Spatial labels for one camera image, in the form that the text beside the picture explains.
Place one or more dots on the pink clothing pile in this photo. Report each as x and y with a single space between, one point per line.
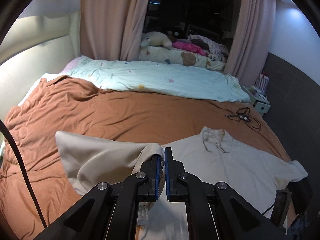
189 47

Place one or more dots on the brown bed cover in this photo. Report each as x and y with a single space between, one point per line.
77 106

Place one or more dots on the beige plush toy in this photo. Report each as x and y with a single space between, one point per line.
155 38

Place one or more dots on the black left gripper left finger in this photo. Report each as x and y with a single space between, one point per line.
149 179

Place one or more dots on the pink right curtain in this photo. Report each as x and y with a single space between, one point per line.
252 40

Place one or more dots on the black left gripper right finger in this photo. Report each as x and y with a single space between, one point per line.
175 190

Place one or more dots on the white bedside cabinet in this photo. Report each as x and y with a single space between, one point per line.
257 94

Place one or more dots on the beige jacket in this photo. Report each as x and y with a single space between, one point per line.
213 156

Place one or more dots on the light blue blanket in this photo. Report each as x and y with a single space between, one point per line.
167 79

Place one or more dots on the cream padded headboard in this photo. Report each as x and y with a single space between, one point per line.
34 46

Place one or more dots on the pink curtain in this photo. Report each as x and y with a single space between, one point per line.
252 40
112 29

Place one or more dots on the bear print cushion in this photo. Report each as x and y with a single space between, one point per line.
176 56

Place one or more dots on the pink left curtain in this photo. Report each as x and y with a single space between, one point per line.
112 29

